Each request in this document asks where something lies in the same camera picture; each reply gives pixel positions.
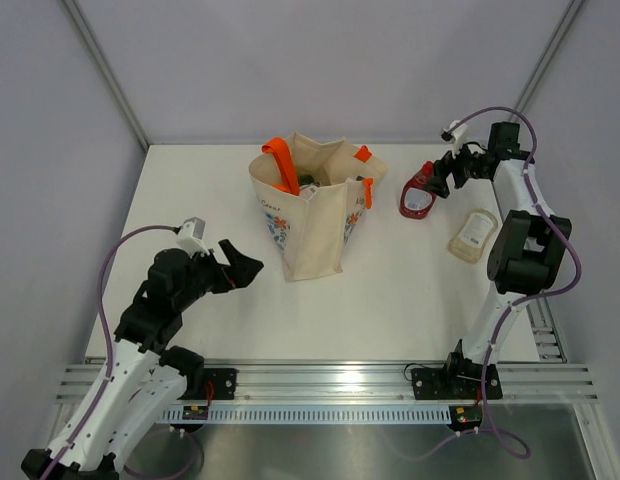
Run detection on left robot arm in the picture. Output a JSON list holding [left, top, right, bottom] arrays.
[[21, 240, 264, 479]]

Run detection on green dish soap bottle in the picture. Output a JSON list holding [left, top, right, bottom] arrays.
[[298, 174, 315, 186]]

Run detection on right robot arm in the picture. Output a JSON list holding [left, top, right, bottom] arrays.
[[426, 120, 572, 397]]

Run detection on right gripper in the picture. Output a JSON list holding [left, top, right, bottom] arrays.
[[422, 135, 488, 199]]

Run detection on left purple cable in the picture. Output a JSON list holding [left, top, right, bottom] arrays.
[[39, 225, 206, 480]]

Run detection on left aluminium frame post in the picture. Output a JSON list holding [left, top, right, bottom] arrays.
[[58, 0, 151, 152]]

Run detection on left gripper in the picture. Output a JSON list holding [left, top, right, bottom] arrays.
[[174, 240, 262, 312]]

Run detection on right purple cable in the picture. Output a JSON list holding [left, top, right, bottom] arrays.
[[389, 105, 584, 460]]

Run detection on white slotted cable duct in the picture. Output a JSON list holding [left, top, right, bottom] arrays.
[[157, 404, 451, 425]]

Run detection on canvas bag orange handles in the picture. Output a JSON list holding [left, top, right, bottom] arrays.
[[248, 133, 388, 282]]

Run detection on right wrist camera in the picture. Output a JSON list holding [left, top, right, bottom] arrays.
[[440, 120, 468, 157]]

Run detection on aluminium frame post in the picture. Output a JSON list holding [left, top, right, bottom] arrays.
[[58, 0, 151, 152], [514, 0, 589, 115]]

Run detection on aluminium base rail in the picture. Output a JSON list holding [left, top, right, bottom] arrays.
[[54, 362, 600, 405]]

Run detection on purple cable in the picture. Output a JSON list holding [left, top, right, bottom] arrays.
[[39, 225, 206, 480], [389, 105, 584, 460]]

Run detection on right aluminium frame post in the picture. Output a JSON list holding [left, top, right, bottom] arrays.
[[514, 0, 589, 115]]

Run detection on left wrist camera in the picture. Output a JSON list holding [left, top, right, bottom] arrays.
[[176, 217, 209, 256]]

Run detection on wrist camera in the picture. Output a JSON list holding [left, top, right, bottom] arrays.
[[176, 217, 209, 256], [440, 120, 468, 157]]

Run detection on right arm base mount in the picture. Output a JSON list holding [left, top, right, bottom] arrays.
[[410, 364, 503, 401]]

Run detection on red dish soap bottle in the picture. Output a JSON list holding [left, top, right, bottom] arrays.
[[399, 161, 435, 220]]

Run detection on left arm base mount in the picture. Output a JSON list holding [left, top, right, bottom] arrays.
[[180, 367, 237, 401]]

